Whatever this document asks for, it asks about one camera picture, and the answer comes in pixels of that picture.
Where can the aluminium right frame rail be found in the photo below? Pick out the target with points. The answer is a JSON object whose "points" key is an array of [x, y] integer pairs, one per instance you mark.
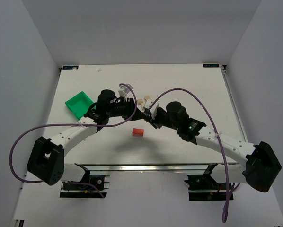
{"points": [[237, 111]]}

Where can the red wood block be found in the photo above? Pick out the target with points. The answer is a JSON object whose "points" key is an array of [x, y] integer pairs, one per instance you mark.
{"points": [[138, 132]]}

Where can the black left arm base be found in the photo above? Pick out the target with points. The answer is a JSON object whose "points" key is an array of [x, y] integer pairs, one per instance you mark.
{"points": [[82, 183]]}

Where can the blue corner label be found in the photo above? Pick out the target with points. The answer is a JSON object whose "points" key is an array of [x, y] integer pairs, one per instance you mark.
{"points": [[211, 65], [71, 67]]}

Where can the aluminium frame rail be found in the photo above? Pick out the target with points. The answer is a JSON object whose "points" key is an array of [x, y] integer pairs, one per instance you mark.
{"points": [[176, 168], [237, 111]]}

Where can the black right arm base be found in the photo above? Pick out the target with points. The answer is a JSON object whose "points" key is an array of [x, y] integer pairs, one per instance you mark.
{"points": [[203, 187]]}

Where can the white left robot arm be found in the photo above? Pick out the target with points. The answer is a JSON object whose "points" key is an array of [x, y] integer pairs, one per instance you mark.
{"points": [[47, 157]]}

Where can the wood cylinder block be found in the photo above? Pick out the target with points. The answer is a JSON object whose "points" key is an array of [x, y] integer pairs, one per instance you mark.
{"points": [[139, 102]]}

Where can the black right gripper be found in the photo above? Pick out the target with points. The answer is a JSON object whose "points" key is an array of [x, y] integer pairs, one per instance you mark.
{"points": [[158, 120]]}

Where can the aluminium front frame rail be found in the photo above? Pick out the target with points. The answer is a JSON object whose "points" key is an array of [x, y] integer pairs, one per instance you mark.
{"points": [[176, 168]]}

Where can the blue right corner label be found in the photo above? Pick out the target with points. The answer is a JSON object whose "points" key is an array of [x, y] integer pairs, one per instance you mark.
{"points": [[211, 65]]}

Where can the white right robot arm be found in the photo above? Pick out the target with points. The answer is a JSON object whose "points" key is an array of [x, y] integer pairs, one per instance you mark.
{"points": [[259, 163]]}

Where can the blue left corner label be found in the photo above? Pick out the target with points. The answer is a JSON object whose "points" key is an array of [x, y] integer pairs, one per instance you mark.
{"points": [[71, 67]]}

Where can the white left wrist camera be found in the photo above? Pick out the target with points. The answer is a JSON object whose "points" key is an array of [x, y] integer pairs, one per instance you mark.
{"points": [[124, 90]]}

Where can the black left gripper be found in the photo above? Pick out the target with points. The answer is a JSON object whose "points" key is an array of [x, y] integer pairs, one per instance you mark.
{"points": [[132, 109]]}

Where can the green plastic tray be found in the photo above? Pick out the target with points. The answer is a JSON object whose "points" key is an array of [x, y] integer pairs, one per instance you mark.
{"points": [[79, 104]]}

